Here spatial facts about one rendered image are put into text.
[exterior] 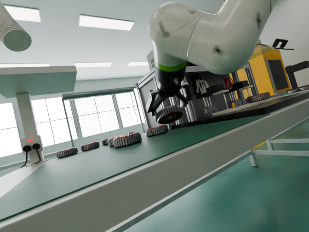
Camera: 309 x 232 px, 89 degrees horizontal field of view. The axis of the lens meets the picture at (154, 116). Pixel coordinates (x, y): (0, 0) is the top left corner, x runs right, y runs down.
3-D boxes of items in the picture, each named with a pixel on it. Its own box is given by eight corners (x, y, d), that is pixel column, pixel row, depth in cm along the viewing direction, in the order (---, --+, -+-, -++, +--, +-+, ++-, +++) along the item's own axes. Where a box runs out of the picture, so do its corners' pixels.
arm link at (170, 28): (164, -11, 37) (134, 9, 32) (215, 0, 32) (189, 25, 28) (164, 44, 49) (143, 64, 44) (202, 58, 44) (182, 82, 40)
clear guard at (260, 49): (294, 49, 86) (291, 39, 86) (275, 48, 74) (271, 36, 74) (238, 73, 114) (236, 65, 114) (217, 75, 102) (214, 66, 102)
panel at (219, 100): (238, 106, 121) (228, 69, 122) (171, 125, 87) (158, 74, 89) (237, 107, 122) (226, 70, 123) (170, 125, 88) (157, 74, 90)
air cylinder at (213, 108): (219, 113, 89) (216, 103, 89) (210, 115, 85) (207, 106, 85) (212, 114, 93) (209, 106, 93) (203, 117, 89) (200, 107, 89)
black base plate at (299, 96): (326, 90, 80) (324, 86, 80) (266, 114, 47) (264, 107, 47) (238, 109, 120) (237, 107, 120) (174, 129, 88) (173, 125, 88)
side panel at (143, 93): (174, 129, 89) (160, 74, 91) (169, 130, 88) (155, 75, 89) (151, 132, 113) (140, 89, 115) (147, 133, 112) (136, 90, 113)
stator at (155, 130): (171, 131, 73) (168, 123, 74) (147, 137, 71) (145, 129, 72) (165, 131, 84) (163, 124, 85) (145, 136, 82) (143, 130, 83)
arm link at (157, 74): (178, 46, 48) (149, 53, 47) (194, 70, 42) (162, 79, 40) (177, 62, 53) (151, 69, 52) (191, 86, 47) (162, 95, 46)
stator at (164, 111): (185, 109, 61) (182, 101, 62) (158, 117, 60) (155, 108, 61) (181, 120, 71) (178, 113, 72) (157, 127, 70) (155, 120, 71)
